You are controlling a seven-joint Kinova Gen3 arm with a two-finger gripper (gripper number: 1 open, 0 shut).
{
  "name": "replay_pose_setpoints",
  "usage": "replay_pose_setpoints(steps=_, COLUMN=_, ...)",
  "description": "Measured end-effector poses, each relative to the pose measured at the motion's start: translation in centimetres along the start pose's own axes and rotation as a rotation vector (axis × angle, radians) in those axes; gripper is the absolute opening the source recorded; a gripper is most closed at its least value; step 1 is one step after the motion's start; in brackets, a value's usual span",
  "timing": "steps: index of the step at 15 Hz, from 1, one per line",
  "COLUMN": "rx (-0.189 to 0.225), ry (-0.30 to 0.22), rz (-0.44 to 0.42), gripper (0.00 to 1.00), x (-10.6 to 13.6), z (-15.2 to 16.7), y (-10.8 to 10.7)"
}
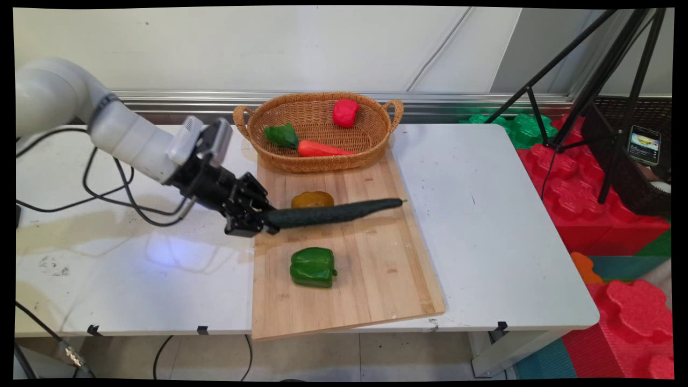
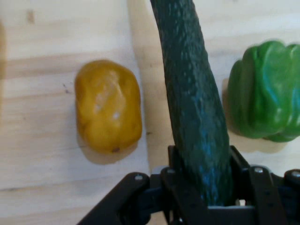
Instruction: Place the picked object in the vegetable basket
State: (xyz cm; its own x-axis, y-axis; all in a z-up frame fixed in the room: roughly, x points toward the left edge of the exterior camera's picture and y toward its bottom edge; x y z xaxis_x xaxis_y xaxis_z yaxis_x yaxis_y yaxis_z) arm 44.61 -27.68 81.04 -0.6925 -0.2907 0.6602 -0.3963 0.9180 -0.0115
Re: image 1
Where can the yellow toy bell pepper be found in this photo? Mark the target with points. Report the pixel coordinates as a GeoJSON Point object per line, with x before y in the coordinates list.
{"type": "Point", "coordinates": [312, 200]}

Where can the dark green toy cucumber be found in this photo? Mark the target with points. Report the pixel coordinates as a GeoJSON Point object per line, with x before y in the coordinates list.
{"type": "Point", "coordinates": [333, 213]}

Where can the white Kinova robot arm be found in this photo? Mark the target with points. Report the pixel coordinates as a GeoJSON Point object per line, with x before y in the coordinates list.
{"type": "Point", "coordinates": [54, 91]}

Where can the black table edge clip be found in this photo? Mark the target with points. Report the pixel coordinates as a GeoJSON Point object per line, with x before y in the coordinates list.
{"type": "Point", "coordinates": [501, 327]}
{"type": "Point", "coordinates": [94, 330]}
{"type": "Point", "coordinates": [202, 330]}

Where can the wooden cutting board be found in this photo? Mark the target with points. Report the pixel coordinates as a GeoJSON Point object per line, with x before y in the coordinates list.
{"type": "Point", "coordinates": [376, 269]}

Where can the black tripod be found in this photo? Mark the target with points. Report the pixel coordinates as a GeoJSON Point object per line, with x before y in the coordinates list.
{"type": "Point", "coordinates": [596, 80]}

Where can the smartphone with lit screen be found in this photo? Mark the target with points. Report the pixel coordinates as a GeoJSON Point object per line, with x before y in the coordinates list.
{"type": "Point", "coordinates": [644, 145]}

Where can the aluminium wall rail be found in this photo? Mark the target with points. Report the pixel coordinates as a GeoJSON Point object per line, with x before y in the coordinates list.
{"type": "Point", "coordinates": [215, 102]}

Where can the orange toy carrot, green leaves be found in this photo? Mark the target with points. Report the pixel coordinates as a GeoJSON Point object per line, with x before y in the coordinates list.
{"type": "Point", "coordinates": [317, 149]}

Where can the large red foam block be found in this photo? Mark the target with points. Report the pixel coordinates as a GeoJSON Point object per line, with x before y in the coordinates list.
{"type": "Point", "coordinates": [580, 204]}

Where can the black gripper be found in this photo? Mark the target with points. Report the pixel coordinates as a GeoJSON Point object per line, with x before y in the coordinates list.
{"type": "Point", "coordinates": [207, 185]}

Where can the red foam block with knobs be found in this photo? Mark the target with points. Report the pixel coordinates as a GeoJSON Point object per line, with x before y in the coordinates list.
{"type": "Point", "coordinates": [634, 322]}

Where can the orange foam piece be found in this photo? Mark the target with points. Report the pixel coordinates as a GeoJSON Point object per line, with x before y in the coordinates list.
{"type": "Point", "coordinates": [585, 267]}

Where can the green toy bell pepper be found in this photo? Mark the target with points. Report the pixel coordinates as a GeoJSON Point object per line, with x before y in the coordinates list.
{"type": "Point", "coordinates": [312, 267]}

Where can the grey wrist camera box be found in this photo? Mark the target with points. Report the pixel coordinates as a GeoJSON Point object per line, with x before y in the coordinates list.
{"type": "Point", "coordinates": [207, 140]}

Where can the green foam block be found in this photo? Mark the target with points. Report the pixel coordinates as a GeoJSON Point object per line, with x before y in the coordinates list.
{"type": "Point", "coordinates": [524, 129]}

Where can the white table leg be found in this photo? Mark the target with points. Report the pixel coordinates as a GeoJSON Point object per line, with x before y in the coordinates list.
{"type": "Point", "coordinates": [505, 352]}

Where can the red toy bell pepper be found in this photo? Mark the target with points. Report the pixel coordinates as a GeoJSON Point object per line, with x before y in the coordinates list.
{"type": "Point", "coordinates": [345, 113]}

